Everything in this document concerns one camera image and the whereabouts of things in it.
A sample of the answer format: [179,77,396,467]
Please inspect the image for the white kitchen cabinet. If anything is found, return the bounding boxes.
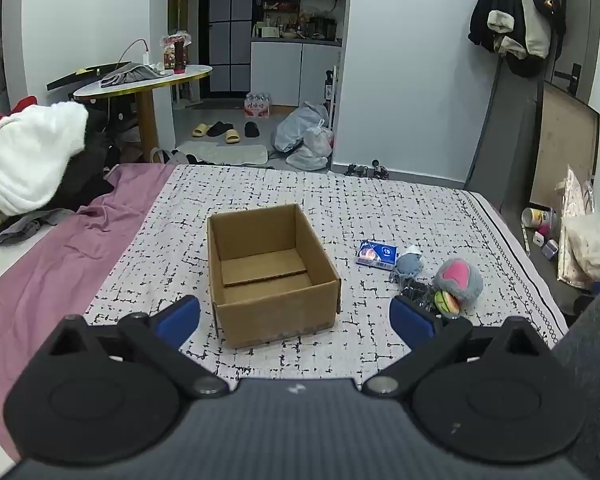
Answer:
[250,40,343,108]

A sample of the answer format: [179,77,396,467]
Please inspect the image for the brown wooden board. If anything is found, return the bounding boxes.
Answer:
[530,80,600,206]

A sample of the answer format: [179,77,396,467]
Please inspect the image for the white tote bag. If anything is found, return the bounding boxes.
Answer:
[147,146,179,165]

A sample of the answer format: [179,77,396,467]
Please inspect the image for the small grey plush toy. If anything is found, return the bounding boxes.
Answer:
[390,252,426,281]

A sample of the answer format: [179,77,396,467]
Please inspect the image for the dark grey cloth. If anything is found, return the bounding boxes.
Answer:
[552,275,600,480]

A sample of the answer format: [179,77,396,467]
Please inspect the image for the grey leaning panel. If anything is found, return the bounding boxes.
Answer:
[465,67,546,216]

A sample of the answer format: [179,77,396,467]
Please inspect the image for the dark shoes pile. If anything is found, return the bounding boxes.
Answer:
[344,160,390,180]

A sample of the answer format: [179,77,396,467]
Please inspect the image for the kitchen counter clutter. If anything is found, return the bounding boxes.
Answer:
[252,0,341,41]

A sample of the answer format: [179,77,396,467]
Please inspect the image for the hanging black beige coats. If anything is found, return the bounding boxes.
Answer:
[468,0,568,78]

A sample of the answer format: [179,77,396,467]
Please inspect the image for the black clothes pile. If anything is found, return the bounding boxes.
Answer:
[45,105,126,211]

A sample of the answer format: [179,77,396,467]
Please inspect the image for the black door lock handle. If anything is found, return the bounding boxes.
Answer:
[555,62,581,94]

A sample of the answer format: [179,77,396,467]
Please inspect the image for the black hair clip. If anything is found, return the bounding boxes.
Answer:
[399,280,437,311]

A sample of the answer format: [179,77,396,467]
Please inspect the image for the pale floor mat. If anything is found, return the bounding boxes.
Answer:
[172,141,269,166]

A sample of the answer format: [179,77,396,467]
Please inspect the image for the water bottle pack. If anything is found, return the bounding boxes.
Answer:
[243,92,273,118]

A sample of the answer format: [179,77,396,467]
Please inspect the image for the brown cardboard box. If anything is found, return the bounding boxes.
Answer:
[206,203,342,350]

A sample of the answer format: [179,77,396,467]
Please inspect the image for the flat white plastic bag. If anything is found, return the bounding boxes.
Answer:
[286,145,329,171]

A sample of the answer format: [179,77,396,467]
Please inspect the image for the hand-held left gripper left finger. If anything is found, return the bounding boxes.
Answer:
[47,294,230,401]

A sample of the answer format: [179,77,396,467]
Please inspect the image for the white fluffy garment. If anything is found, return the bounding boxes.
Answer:
[0,101,89,215]

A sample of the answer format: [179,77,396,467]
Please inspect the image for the white charger with cable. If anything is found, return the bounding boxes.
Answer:
[120,38,152,67]

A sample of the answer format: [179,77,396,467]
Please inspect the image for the black framed glass door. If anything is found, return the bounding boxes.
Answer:
[207,0,253,96]

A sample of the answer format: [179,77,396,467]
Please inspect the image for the blue tissue packet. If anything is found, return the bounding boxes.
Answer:
[355,240,398,269]

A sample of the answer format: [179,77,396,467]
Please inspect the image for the white fan base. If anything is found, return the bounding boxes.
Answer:
[172,75,203,109]

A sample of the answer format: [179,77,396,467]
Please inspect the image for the dark red bottle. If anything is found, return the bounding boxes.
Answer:
[172,37,188,75]

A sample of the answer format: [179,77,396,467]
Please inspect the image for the oval white table gold leg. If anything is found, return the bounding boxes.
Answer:
[73,65,213,158]

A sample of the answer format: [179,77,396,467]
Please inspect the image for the black flat board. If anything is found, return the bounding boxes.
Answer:
[46,61,133,92]

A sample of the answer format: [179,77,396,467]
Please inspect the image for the red cloth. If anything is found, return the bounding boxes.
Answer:
[7,95,37,117]

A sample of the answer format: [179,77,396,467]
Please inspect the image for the patterned plastic bag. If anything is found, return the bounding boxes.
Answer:
[557,165,600,288]

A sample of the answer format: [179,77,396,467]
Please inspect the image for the white knotted plastic bag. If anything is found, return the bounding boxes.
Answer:
[305,120,335,153]

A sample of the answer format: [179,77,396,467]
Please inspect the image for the hamburger plush toy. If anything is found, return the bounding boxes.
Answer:
[433,290,461,317]

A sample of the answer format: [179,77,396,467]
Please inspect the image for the red clear gift packet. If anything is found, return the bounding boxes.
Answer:
[161,30,193,72]

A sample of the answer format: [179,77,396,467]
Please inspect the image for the grey garment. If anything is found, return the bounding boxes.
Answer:
[0,207,76,248]

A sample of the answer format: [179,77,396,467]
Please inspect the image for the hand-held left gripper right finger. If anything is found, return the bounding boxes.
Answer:
[361,294,549,399]

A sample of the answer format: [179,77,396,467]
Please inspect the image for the large grey plastic bag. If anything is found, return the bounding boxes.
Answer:
[271,101,331,153]

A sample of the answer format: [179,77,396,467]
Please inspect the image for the yellow white cup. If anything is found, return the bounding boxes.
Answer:
[521,206,556,228]

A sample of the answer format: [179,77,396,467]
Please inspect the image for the pink bed sheet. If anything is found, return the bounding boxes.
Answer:
[0,162,178,461]

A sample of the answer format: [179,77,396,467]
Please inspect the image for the grey plush with pink heart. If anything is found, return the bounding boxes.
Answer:
[432,257,484,311]

